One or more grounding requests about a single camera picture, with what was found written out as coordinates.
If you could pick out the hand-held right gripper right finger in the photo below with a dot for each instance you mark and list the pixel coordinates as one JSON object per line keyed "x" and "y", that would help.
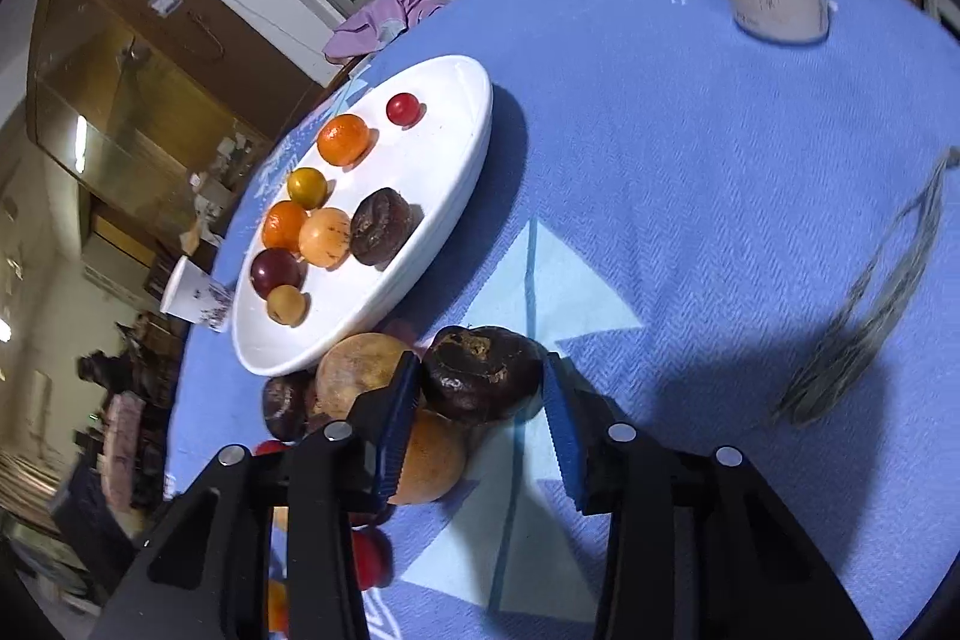
{"x": 566, "y": 437}

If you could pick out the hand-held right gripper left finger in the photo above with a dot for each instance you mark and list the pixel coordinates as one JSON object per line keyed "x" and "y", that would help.
{"x": 397, "y": 430}

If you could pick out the tan round fruit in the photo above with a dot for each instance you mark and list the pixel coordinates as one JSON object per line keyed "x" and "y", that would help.
{"x": 360, "y": 377}
{"x": 431, "y": 460}

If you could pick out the red tomato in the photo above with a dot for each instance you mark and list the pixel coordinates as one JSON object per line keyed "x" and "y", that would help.
{"x": 371, "y": 557}
{"x": 403, "y": 108}
{"x": 266, "y": 447}

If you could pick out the small yellow loquat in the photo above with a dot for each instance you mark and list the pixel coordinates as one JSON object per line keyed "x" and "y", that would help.
{"x": 287, "y": 305}

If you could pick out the dark purple plum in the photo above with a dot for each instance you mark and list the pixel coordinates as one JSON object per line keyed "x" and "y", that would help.
{"x": 276, "y": 272}

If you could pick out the speckled orange fruit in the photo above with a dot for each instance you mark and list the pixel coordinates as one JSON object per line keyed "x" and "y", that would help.
{"x": 325, "y": 236}

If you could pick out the orange tomato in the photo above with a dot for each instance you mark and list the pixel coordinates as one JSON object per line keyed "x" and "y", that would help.
{"x": 277, "y": 602}

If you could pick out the orange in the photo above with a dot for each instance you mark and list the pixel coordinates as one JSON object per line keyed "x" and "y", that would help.
{"x": 285, "y": 225}
{"x": 343, "y": 139}

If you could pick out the yellow tomato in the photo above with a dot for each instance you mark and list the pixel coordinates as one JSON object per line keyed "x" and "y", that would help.
{"x": 307, "y": 185}

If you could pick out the white oval plate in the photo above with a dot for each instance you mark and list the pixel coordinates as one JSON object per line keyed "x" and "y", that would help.
{"x": 442, "y": 108}

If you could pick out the white paper cup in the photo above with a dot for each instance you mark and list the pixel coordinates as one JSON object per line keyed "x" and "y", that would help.
{"x": 191, "y": 299}

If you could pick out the purple cloth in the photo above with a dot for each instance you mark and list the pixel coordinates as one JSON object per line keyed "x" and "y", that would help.
{"x": 375, "y": 25}

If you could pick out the wooden glass cabinet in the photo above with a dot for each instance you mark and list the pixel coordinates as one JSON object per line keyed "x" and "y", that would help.
{"x": 112, "y": 85}

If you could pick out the wall switch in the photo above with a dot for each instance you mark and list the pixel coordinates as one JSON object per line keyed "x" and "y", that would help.
{"x": 163, "y": 1}

